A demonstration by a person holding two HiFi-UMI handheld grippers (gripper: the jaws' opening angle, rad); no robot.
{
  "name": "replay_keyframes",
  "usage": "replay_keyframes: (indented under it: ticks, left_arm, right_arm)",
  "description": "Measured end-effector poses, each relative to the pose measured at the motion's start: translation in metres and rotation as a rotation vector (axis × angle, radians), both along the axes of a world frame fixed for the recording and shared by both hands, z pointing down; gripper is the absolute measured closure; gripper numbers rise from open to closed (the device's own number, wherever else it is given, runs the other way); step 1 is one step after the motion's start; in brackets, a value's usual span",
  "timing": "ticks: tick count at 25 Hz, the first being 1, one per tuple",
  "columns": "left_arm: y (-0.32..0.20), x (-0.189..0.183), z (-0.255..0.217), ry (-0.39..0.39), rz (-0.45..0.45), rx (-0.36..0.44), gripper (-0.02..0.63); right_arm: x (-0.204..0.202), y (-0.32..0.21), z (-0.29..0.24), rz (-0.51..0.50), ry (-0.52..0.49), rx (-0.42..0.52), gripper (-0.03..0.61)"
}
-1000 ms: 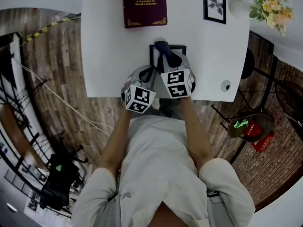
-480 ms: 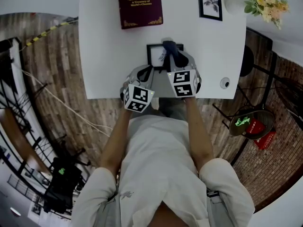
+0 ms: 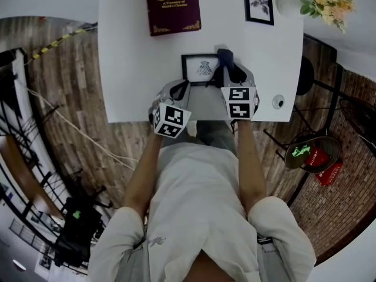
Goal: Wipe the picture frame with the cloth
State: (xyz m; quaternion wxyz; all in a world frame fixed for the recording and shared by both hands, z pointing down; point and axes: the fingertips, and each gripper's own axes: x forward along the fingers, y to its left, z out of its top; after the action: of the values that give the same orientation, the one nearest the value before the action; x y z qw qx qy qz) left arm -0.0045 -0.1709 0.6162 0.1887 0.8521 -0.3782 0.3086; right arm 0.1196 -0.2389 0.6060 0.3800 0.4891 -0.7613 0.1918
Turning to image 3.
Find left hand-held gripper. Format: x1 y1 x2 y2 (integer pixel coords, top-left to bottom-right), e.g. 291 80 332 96
148 79 193 139

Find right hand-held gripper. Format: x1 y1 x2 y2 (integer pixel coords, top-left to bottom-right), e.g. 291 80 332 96
211 63 261 120

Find dark cloth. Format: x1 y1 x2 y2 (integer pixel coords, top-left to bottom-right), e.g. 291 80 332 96
216 48 236 71

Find black picture frame bird print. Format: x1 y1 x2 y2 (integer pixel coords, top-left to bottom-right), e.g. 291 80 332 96
181 53 221 88

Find person's left forearm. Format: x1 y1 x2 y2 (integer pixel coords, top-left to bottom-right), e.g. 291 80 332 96
121 127 166 217

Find person's right forearm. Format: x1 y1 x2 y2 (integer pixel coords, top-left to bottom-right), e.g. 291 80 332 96
236 118 267 214

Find person's grey trousers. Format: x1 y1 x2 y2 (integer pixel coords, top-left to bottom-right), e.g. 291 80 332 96
193 120 237 153

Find black round stool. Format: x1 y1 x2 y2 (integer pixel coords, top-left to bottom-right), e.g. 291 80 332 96
295 55 315 96

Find maroon book gold print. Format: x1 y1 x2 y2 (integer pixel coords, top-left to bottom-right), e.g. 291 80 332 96
145 0 203 37

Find white vase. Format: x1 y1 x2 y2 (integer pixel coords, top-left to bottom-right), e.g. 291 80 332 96
277 0 307 16

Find green crumpled wrapper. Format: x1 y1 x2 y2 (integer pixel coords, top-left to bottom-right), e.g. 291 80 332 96
291 145 312 159

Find red packet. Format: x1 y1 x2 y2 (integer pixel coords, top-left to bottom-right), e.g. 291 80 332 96
303 146 331 166

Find person's white shirt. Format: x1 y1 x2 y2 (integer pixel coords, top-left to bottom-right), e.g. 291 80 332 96
87 142 317 282

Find yellow flower bouquet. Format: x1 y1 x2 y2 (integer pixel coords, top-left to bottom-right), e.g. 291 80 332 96
298 0 357 34

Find yellow black striped tape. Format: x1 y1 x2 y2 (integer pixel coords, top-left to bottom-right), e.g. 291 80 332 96
31 27 98 61

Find red box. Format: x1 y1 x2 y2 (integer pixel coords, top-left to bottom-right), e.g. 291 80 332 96
313 162 345 187

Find black metal rack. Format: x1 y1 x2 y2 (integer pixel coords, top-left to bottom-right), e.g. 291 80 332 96
0 48 59 205

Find black equipment on tripod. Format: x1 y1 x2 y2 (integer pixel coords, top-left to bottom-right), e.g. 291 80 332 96
53 186 115 269

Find round desk cable grommet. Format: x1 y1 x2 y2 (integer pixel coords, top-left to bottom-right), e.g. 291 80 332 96
271 93 286 110

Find black picture frame leaf print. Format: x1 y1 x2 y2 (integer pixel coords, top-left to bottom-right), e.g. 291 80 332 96
242 0 275 26

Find white cord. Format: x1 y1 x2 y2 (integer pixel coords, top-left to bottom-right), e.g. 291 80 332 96
25 86 139 170

